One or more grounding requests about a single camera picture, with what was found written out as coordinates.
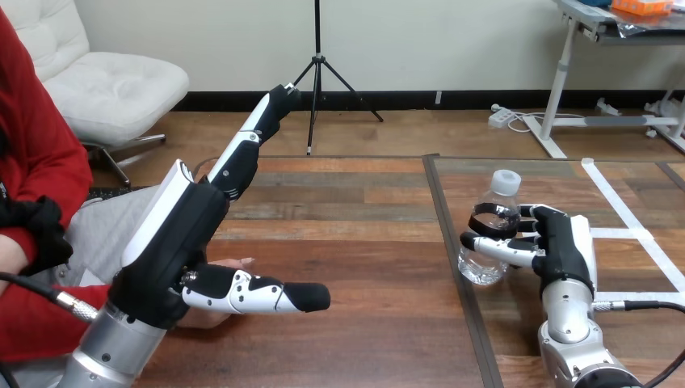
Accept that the person's hand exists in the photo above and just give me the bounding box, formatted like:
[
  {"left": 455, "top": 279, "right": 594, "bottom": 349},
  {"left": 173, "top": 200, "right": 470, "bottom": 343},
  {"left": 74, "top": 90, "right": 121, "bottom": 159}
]
[{"left": 176, "top": 257, "right": 256, "bottom": 329}]

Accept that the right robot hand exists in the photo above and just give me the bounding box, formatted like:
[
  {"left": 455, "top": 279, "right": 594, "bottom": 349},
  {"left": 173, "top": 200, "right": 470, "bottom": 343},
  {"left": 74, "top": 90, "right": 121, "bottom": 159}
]
[{"left": 459, "top": 203, "right": 599, "bottom": 297}]

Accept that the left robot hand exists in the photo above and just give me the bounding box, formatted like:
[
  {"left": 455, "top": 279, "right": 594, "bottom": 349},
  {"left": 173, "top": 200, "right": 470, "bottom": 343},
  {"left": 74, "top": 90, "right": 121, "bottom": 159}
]
[{"left": 108, "top": 82, "right": 332, "bottom": 330}]

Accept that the clear water bottle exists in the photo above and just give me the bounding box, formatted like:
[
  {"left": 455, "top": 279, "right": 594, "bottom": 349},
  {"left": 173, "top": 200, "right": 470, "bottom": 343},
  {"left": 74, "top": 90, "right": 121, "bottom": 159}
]
[{"left": 456, "top": 169, "right": 523, "bottom": 287}]

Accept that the person's body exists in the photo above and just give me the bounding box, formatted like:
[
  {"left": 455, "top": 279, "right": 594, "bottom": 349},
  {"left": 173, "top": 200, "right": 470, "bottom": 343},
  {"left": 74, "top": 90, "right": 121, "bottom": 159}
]
[{"left": 0, "top": 7, "right": 162, "bottom": 388}]

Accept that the white power strip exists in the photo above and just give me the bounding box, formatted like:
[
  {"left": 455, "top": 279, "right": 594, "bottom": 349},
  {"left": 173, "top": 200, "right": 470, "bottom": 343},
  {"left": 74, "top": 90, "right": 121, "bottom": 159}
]
[{"left": 487, "top": 103, "right": 516, "bottom": 129}]

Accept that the white desk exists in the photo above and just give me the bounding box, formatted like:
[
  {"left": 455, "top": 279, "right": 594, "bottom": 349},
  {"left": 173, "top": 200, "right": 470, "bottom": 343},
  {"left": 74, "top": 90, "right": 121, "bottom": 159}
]
[{"left": 521, "top": 0, "right": 685, "bottom": 161}]

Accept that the white cushioned chair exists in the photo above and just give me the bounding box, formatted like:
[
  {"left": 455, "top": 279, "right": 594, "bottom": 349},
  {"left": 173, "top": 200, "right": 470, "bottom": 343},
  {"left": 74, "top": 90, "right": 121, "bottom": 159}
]
[{"left": 0, "top": 0, "right": 191, "bottom": 188}]

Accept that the black tripod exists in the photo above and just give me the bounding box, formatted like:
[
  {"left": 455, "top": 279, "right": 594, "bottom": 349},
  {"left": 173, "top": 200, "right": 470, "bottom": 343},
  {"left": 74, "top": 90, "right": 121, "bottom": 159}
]
[{"left": 292, "top": 0, "right": 385, "bottom": 157}]

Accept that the foil sheet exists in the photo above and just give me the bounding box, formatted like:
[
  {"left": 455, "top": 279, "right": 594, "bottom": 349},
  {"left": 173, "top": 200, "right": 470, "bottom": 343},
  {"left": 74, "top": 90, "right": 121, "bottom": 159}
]
[{"left": 588, "top": 0, "right": 685, "bottom": 40}]

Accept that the orange thing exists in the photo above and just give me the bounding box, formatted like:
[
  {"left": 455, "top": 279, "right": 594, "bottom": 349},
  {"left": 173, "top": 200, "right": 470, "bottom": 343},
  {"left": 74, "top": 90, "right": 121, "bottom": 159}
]
[{"left": 611, "top": 0, "right": 674, "bottom": 16}]

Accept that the black cable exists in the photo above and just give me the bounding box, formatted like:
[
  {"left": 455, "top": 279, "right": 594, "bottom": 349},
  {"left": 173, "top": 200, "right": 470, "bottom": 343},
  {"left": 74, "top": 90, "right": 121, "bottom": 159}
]
[
  {"left": 590, "top": 299, "right": 685, "bottom": 388},
  {"left": 0, "top": 271, "right": 101, "bottom": 323}
]

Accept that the tangle of cables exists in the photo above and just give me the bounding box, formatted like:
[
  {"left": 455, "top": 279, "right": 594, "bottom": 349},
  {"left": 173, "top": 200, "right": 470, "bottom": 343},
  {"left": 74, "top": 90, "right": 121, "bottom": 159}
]
[{"left": 505, "top": 110, "right": 587, "bottom": 134}]

